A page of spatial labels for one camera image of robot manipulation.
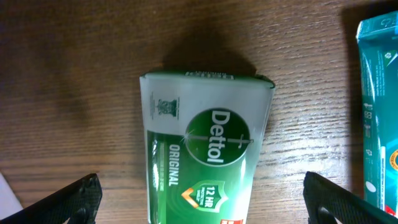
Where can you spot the teal toothpaste tube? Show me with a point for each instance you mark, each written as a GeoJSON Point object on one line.
{"type": "Point", "coordinates": [377, 43]}

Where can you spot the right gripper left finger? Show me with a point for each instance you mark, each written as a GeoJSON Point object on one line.
{"type": "Point", "coordinates": [77, 203]}

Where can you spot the green soap box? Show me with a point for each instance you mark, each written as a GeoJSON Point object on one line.
{"type": "Point", "coordinates": [203, 135]}

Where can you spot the white cardboard box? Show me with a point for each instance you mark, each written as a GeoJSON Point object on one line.
{"type": "Point", "coordinates": [9, 204]}

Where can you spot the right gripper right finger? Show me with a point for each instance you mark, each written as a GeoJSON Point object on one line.
{"type": "Point", "coordinates": [328, 203]}

